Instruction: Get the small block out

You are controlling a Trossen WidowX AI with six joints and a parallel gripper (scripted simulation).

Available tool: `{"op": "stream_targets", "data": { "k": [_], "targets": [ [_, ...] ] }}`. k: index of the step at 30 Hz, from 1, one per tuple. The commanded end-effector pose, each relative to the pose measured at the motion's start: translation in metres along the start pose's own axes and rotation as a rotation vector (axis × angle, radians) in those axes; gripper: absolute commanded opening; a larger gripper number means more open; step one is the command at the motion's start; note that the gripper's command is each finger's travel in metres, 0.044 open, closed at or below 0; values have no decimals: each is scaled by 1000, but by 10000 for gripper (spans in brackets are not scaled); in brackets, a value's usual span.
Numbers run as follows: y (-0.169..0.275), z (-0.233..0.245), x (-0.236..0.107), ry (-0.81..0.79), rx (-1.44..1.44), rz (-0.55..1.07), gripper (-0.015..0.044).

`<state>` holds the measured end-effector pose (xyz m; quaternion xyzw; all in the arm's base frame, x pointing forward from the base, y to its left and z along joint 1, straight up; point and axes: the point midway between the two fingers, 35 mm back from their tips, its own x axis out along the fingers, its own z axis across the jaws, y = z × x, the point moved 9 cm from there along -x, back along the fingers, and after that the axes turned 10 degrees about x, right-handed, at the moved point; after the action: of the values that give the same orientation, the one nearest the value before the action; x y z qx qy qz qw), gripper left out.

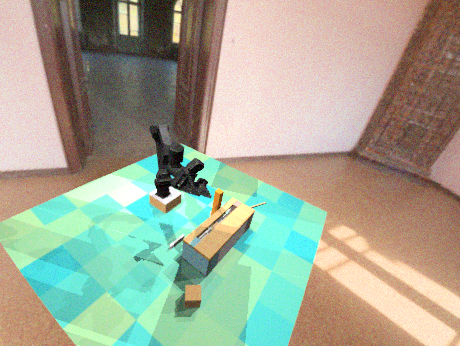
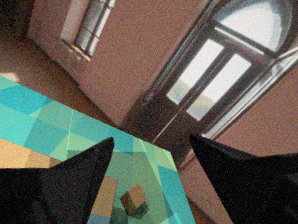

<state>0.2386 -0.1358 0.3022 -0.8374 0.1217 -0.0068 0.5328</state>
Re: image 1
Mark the orange rectangular bar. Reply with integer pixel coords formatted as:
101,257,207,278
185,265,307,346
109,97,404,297
211,189,224,215

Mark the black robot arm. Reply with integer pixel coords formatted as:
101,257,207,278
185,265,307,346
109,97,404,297
150,124,204,199

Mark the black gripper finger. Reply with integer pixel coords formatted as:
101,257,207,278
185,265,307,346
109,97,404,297
177,176,201,197
198,181,212,198

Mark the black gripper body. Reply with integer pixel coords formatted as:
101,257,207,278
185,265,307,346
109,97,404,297
170,166,208,190

